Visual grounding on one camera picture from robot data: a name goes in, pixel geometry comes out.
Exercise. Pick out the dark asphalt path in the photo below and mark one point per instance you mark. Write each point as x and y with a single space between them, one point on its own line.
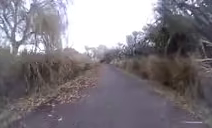
120 103

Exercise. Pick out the strip of fallen dry leaves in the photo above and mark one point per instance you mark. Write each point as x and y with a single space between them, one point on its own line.
67 91

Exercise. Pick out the row of bushes and trees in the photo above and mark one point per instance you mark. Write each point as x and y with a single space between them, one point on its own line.
174 56
37 63

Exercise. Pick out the grass verge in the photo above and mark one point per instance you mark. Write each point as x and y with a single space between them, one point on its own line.
180 96

